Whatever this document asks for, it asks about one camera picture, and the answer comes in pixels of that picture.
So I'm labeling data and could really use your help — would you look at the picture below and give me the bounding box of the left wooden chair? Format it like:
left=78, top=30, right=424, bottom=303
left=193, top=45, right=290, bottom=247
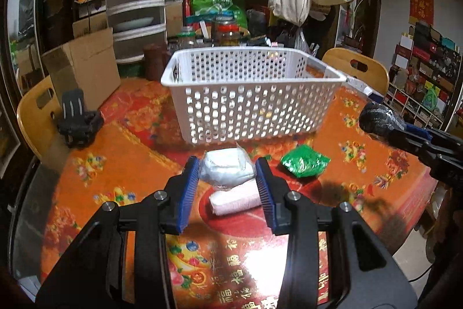
left=16, top=76, right=67, bottom=162

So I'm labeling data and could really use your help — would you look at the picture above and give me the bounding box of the shelf of boxes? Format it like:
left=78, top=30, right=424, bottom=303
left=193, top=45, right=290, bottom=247
left=384, top=20, right=462, bottom=131

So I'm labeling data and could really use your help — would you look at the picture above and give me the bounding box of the green shopping bag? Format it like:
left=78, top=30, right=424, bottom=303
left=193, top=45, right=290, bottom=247
left=187, top=0, right=247, bottom=28

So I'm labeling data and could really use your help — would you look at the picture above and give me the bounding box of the black mesh bundle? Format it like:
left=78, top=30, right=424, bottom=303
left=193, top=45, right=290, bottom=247
left=358, top=102, right=407, bottom=140

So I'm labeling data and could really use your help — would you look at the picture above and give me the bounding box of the right wooden chair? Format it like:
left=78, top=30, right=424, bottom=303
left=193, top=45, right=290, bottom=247
left=322, top=48, right=389, bottom=96

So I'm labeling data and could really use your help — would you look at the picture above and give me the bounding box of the wooden chair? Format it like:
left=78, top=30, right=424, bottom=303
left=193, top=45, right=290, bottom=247
left=16, top=76, right=67, bottom=162
left=322, top=48, right=389, bottom=96

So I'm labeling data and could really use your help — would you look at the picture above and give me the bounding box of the brown ceramic mug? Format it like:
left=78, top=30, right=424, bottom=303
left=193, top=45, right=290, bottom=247
left=143, top=43, right=170, bottom=82

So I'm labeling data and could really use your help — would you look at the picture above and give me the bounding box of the red floral tablecloth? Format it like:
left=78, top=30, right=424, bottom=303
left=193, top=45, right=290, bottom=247
left=39, top=79, right=436, bottom=308

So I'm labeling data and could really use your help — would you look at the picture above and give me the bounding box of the red lid glass jar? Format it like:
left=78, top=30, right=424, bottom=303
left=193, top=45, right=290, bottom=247
left=211, top=15, right=241, bottom=46

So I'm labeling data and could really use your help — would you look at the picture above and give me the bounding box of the brown cardboard box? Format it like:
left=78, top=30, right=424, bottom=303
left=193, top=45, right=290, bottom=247
left=42, top=28, right=121, bottom=111

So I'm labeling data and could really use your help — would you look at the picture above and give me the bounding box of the green foil snack bag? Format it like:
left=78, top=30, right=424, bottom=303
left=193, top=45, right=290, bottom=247
left=280, top=144, right=330, bottom=178

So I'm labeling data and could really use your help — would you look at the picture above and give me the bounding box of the white perforated plastic basket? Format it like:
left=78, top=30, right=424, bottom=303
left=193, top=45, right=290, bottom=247
left=161, top=46, right=347, bottom=145

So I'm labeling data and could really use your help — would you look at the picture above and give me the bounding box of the red wall scroll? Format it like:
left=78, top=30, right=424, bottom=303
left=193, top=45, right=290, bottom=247
left=409, top=0, right=434, bottom=26

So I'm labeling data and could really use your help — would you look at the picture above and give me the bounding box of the white soft bundle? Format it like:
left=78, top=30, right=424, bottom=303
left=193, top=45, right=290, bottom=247
left=199, top=144, right=256, bottom=191

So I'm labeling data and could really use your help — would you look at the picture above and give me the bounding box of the pink towel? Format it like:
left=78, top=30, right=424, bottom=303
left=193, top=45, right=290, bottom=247
left=209, top=179, right=261, bottom=216

